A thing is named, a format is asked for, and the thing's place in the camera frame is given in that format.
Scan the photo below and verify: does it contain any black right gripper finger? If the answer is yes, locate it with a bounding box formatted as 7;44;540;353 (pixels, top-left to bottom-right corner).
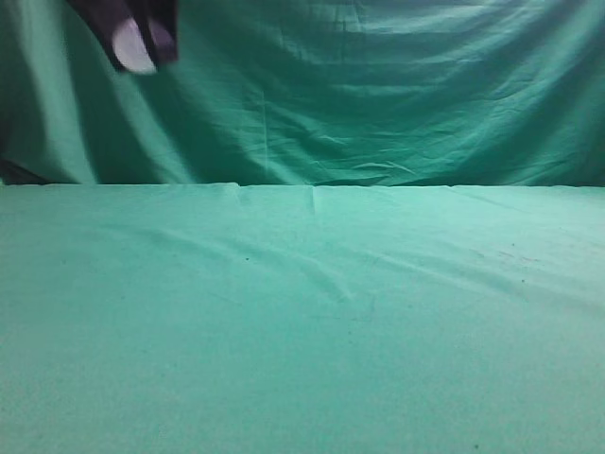
136;0;179;64

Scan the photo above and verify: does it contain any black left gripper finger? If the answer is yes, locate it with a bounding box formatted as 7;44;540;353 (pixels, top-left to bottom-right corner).
67;0;137;72

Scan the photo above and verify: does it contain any green backdrop curtain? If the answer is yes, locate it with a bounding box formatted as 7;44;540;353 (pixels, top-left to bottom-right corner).
1;1;604;186

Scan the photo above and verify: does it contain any green table cloth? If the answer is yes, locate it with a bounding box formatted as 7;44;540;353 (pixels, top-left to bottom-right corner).
1;184;604;453

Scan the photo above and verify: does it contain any white dimpled golf ball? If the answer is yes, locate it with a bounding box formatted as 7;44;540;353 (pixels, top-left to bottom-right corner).
112;18;157;75

